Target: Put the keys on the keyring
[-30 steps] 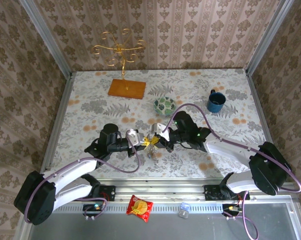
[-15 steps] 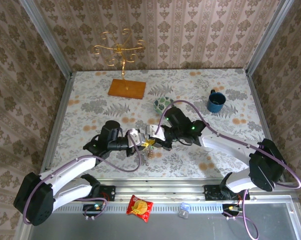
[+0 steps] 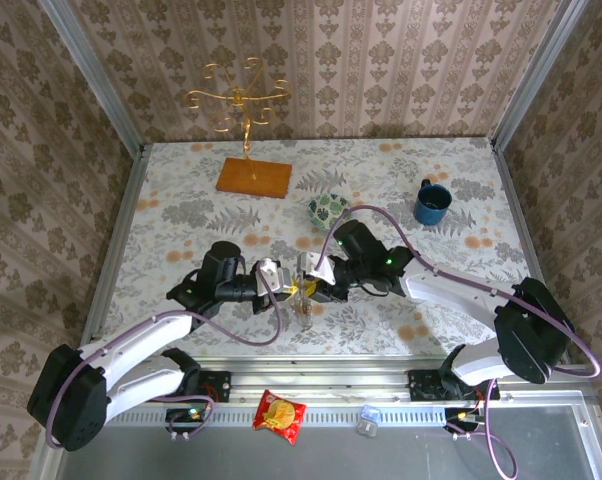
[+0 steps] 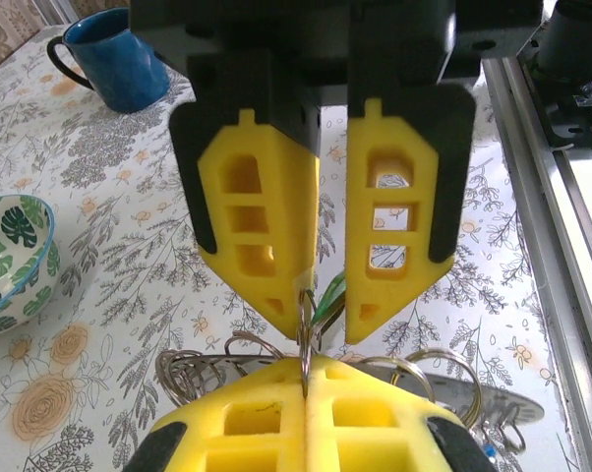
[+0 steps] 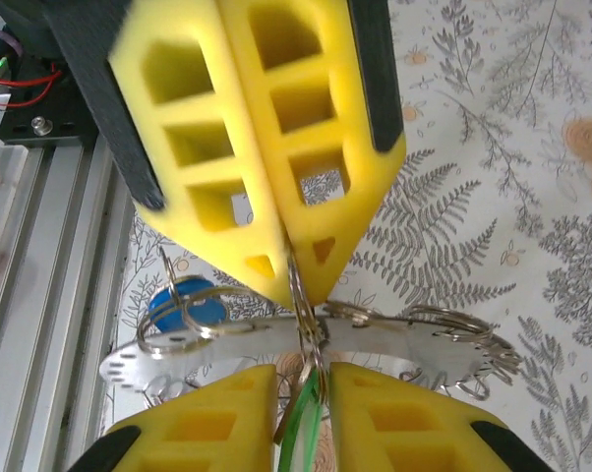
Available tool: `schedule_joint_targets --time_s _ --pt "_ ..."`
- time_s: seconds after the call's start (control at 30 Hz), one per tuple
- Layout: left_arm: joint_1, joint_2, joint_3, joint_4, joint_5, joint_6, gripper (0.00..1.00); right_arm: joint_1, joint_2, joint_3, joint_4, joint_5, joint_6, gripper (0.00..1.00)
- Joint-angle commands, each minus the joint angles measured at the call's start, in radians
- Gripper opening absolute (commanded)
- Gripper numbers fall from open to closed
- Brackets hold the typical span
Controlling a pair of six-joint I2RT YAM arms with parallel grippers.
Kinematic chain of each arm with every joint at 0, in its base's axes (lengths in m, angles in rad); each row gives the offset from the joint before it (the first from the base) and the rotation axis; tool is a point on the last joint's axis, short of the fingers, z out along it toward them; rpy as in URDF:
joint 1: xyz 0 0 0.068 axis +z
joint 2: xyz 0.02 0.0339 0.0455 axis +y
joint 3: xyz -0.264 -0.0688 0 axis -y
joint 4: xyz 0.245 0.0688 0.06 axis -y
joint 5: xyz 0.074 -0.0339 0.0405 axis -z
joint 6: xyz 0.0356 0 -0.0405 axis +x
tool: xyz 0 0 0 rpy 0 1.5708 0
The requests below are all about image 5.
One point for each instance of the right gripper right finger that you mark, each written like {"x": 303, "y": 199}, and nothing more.
{"x": 414, "y": 432}

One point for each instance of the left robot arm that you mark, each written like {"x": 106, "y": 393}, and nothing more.
{"x": 25, "y": 29}

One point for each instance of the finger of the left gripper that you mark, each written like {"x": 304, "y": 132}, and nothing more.
{"x": 315, "y": 123}
{"x": 202, "y": 162}

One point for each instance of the aluminium frame rail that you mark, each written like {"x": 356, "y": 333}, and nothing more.
{"x": 55, "y": 270}

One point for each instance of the floral tablecloth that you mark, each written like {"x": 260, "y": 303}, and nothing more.
{"x": 473, "y": 221}

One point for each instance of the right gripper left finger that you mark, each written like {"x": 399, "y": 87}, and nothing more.
{"x": 202, "y": 432}

